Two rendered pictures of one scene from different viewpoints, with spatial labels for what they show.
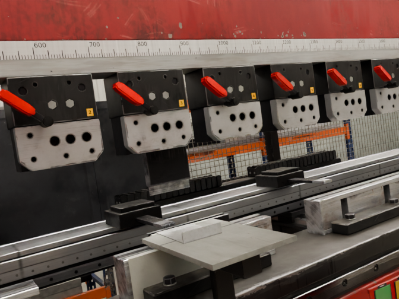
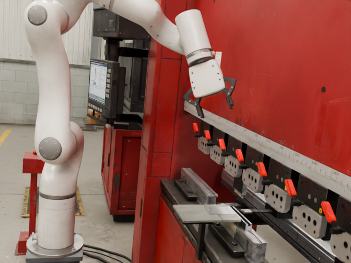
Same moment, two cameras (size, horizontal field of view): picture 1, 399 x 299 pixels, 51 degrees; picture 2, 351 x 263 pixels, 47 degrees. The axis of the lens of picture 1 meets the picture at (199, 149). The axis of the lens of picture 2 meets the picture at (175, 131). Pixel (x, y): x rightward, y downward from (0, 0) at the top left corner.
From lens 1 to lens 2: 2.08 m
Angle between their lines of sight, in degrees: 105
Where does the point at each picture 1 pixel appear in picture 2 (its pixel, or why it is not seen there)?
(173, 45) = (242, 130)
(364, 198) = not seen: outside the picture
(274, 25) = (278, 133)
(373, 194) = not seen: outside the picture
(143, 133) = (227, 163)
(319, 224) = not seen: outside the picture
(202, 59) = (248, 140)
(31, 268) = (253, 202)
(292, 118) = (270, 197)
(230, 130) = (247, 182)
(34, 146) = (212, 151)
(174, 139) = (233, 171)
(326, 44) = (304, 161)
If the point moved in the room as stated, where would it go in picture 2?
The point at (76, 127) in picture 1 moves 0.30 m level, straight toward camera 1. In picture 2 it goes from (218, 150) to (157, 144)
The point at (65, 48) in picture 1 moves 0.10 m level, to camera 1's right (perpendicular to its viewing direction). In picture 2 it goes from (222, 121) to (219, 123)
